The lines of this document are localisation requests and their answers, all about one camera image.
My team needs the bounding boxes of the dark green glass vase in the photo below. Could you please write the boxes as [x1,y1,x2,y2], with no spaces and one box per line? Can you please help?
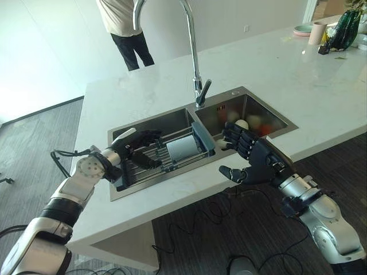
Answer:
[329,9,364,50]

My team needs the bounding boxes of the beige paper cup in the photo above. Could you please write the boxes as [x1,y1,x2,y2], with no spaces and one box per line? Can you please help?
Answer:
[308,22,327,46]

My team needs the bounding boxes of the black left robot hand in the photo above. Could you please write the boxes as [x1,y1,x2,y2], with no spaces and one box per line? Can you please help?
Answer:
[111,128,163,169]

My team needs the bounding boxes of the black cable on floor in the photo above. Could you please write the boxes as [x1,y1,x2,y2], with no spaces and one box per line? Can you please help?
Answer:
[151,185,309,275]

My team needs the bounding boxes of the person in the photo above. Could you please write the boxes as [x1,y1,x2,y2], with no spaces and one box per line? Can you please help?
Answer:
[96,0,155,72]

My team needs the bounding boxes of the white cup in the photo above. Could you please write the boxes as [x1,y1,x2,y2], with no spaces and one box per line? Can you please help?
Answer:
[166,135,198,161]

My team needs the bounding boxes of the stainless steel double sink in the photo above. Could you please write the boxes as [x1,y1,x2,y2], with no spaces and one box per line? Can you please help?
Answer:
[107,86,299,202]

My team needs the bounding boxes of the chrome gooseneck faucet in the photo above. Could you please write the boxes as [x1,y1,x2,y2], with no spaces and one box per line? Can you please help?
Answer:
[132,0,213,108]

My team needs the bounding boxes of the wire dish rack with blue trim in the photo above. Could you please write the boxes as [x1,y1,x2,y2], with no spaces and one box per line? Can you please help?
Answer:
[115,121,218,192]

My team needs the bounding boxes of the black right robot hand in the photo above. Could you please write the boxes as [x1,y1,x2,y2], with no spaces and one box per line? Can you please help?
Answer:
[218,121,295,189]

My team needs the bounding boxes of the grey round floor object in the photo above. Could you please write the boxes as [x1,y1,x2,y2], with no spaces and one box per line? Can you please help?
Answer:
[229,256,259,275]

